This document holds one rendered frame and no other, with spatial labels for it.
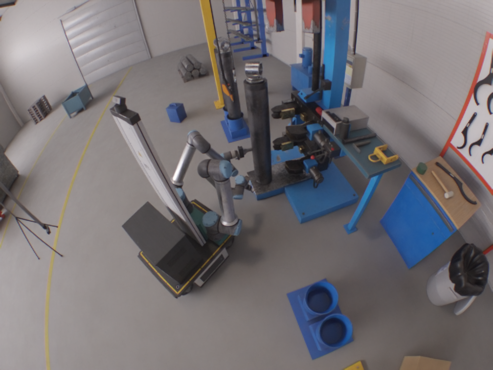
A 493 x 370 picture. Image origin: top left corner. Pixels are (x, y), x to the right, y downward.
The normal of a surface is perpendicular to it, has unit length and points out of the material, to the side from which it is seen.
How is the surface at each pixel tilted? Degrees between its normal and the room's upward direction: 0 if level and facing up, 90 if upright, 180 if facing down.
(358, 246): 0
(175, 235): 0
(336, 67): 90
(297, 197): 0
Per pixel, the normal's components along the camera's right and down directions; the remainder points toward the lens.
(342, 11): 0.28, 0.71
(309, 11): -0.74, 0.56
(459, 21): -0.95, 0.28
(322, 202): -0.11, -0.65
